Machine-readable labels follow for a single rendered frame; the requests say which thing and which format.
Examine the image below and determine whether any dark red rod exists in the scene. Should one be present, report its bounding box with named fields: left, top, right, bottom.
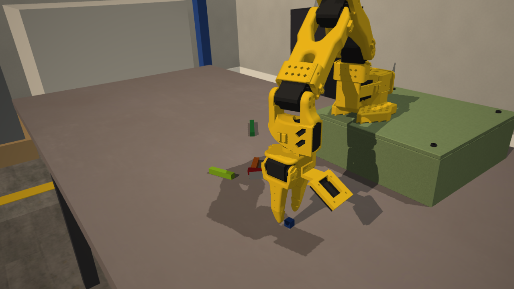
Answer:
left=247, top=167, right=262, bottom=175

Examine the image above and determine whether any orange rod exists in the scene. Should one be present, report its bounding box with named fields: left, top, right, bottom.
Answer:
left=251, top=157, right=259, bottom=168

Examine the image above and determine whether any blue cube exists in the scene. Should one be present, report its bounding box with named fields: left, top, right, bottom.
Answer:
left=284, top=217, right=294, bottom=229

